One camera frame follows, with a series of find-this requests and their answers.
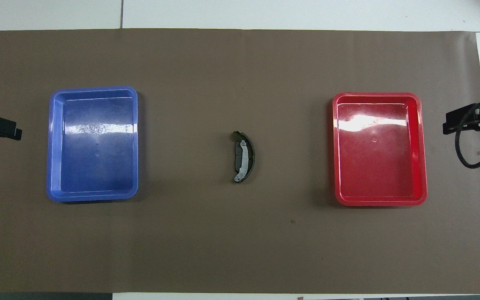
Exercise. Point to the curved brake shoe silver web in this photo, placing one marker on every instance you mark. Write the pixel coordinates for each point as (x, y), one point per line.
(251, 154)

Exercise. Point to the dark grey brake pad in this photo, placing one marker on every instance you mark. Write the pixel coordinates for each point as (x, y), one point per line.
(238, 156)

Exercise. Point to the red plastic tray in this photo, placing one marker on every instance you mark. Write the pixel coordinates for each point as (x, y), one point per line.
(379, 166)

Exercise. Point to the blue plastic tray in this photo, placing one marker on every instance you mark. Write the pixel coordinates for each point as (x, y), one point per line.
(94, 166)

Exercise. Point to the brown table mat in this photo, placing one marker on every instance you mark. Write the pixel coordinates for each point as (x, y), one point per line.
(240, 250)

